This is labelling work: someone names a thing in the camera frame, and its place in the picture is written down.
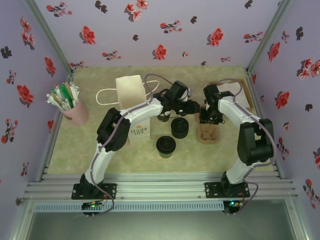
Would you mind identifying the lilac arm cable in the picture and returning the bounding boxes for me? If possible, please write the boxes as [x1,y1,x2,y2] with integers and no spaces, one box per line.
[216,78,277,185]
[89,73,177,185]

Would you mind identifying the stack of paper cups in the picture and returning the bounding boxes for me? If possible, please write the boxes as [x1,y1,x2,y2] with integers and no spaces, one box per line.
[156,113,173,124]

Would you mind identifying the lilac right arm cable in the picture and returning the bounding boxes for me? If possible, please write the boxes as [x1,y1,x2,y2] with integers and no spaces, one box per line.
[216,78,277,185]

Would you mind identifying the green wrapped straw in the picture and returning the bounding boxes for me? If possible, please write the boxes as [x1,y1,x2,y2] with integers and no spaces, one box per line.
[61,84,74,106]
[51,86,74,108]

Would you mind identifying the lilac left arm cable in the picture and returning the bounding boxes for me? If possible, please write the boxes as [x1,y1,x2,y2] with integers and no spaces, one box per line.
[89,73,177,185]

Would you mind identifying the white slotted cable duct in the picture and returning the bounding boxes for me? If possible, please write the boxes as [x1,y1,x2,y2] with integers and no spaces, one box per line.
[33,201,225,212]

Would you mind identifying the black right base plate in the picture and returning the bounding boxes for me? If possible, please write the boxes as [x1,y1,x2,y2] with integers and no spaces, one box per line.
[204,181,251,200]

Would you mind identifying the white printed paper bag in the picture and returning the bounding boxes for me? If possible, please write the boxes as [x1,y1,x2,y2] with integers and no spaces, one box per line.
[96,74,161,145]

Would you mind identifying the black cup lid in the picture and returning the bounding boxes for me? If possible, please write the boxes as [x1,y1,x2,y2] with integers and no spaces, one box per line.
[156,135,177,154]

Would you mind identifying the black controller board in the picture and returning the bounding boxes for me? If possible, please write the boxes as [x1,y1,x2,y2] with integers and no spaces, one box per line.
[81,201,98,216]
[223,199,245,215]

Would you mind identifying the white wrapped straw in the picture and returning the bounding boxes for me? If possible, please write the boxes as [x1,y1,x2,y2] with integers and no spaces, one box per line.
[45,93,62,109]
[69,81,81,101]

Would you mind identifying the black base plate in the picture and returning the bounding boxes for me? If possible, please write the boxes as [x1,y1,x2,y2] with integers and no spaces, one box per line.
[71,183,118,201]
[204,181,251,200]

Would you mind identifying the aluminium corner post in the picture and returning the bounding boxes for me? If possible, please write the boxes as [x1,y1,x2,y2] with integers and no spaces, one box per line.
[246,0,293,73]
[23,0,75,75]

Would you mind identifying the green paper coffee cup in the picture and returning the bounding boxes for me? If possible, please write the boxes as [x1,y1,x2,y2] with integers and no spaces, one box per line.
[159,149,174,160]

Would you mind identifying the pink straw holder cup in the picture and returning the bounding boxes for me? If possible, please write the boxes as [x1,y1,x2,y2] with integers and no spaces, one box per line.
[61,98,89,127]

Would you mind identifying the stack of black lids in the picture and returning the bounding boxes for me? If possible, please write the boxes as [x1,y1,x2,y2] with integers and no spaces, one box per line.
[170,117,190,140]

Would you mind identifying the brown cardboard napkin box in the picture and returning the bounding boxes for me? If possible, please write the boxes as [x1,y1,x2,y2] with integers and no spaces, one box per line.
[209,78,255,113]

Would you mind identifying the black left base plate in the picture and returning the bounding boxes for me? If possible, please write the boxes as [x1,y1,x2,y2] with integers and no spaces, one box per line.
[71,183,118,201]

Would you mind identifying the aluminium front rail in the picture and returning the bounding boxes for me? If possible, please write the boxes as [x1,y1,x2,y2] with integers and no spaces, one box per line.
[23,172,298,201]

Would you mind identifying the stack of pulp cup carriers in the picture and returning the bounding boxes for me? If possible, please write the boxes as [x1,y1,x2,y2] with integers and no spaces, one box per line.
[194,103,222,146]

